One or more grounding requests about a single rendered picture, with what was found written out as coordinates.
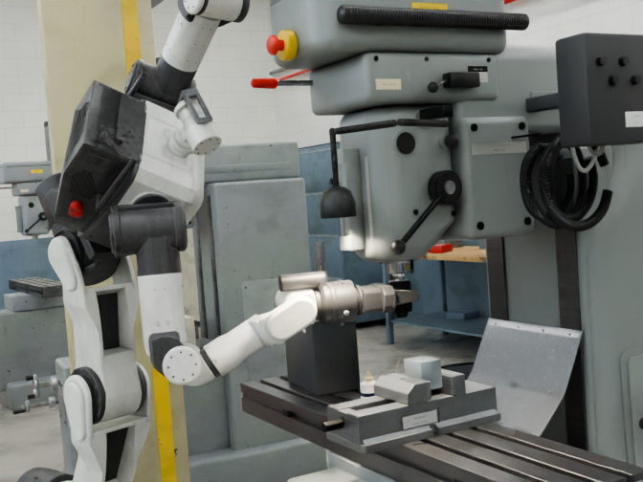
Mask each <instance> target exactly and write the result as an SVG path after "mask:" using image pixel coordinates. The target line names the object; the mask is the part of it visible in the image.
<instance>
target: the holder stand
mask: <svg viewBox="0 0 643 482"><path fill-rule="evenodd" d="M285 347H286V360H287V373H288V381H289V382H291V383H294V384H296V385H298V386H300V387H302V388H304V389H306V390H308V391H310V392H312V393H314V394H316V395H317V396H321V395H326V394H332V393H338V392H344V391H349V390H355V389H360V372H359V359H358V345H357V332H356V319H355V321H349V322H344V325H343V326H341V324H340V323H332V324H322V323H321V322H319V320H318V319H316V320H315V322H314V324H310V325H309V326H307V327H306V328H304V329H303V330H301V331H300V332H298V333H297V334H295V335H294V336H293V337H291V338H290V339H288V340H286V341H285Z"/></svg>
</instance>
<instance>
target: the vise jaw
mask: <svg viewBox="0 0 643 482"><path fill-rule="evenodd" d="M374 395H375V396H379V397H382V398H385V399H389V400H392V401H394V402H398V403H401V404H404V405H414V404H418V403H423V402H427V401H428V400H429V399H430V398H431V397H432V390H431V382H430V381H426V380H422V379H418V378H414V377H411V376H407V375H403V374H399V373H390V374H386V375H381V376H380V378H379V379H378V380H377V381H376V383H375V384H374Z"/></svg>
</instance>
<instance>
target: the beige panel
mask: <svg viewBox="0 0 643 482"><path fill-rule="evenodd" d="M37 8H38V19H39V29H40V40H41V51H42V62H43V73H44V83H45V94H46V104H47V115H48V126H49V137H50V147H51V158H52V169H53V174H56V173H59V172H62V168H63V164H64V159H65V154H66V149H67V145H68V141H69V137H70V132H71V127H72V122H73V118H74V114H75V109H76V108H77V106H78V104H79V103H80V101H81V99H82V98H83V96H84V95H85V93H86V92H87V90H88V89H89V87H90V85H91V84H92V82H93V81H94V80H96V81H98V82H100V83H102V84H105V85H107V86H109V87H111V88H113V89H116V90H118V91H120V92H122V93H124V87H125V83H126V81H127V78H128V73H129V72H130V70H131V67H132V65H133V63H134V62H135V61H137V60H138V58H139V59H142V60H144V62H146V63H148V64H151V65H153V66H156V56H155V45H154V33H153V22H152V10H151V0H37ZM64 308H65V318H66V329H67V340H68V350H69V361H70V372H71V374H72V372H73V371H74V370H75V369H76V351H75V338H74V325H73V321H72V319H71V317H70V315H69V313H68V311H67V309H66V307H65V305H64ZM134 329H135V351H136V362H138V363H139V364H141V365H142V366H143V367H144V369H145V371H146V372H147V375H148V378H149V381H150V405H151V427H150V430H149V432H148V434H147V437H146V440H145V442H144V447H143V449H142V452H141V454H140V456H139V459H138V462H137V468H136V471H135V475H134V480H133V482H190V473H189V461H188V438H187V427H186V415H185V404H184V392H183V386H182V385H177V384H174V383H172V382H170V381H169V380H168V379H167V378H166V377H164V376H163V375H162V374H161V373H159V372H158V371H157V370H156V369H155V368H154V367H153V365H152V363H151V359H150V357H149V356H148V355H147V354H146V352H145V350H144V338H143V327H142V318H141V307H140V302H139V307H138V311H137V315H136V319H135V323H134Z"/></svg>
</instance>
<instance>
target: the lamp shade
mask: <svg viewBox="0 0 643 482"><path fill-rule="evenodd" d="M353 216H357V211H356V202H355V199H354V197H353V194H352V192H351V190H349V189H347V188H346V187H344V186H333V187H329V188H328V189H327V190H326V191H324V192H323V193H322V195H321V201H320V217H321V219H328V218H343V217H353Z"/></svg>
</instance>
